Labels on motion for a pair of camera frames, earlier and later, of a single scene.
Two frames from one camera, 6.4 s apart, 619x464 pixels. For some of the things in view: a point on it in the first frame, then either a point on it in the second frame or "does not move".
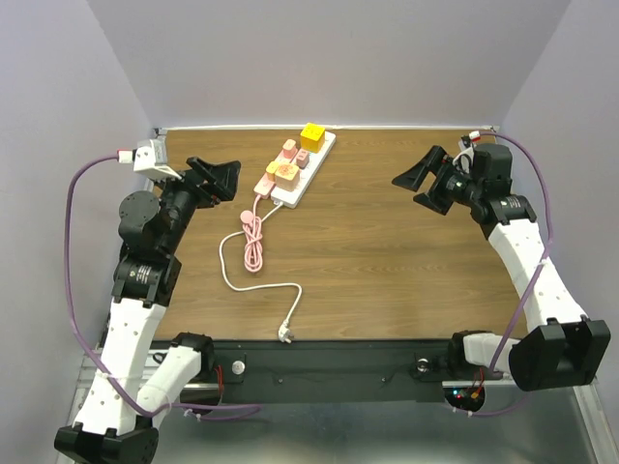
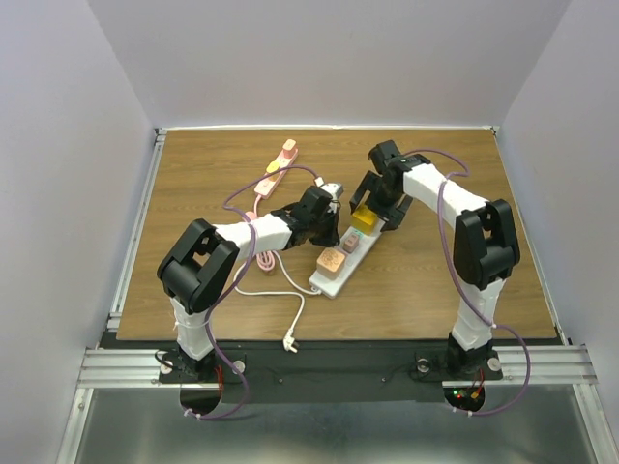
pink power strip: x=265 y=186 does not move
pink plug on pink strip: x=289 y=148 does not move
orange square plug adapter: x=287 y=177 to x=331 y=263
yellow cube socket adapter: x=312 y=137 to x=364 y=219
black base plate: x=336 y=371 does not move
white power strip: x=291 y=198 to x=354 y=246
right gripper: x=438 y=161 to x=371 y=182
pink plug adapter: x=303 y=158 to x=351 y=243
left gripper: x=222 y=181 to x=332 y=238
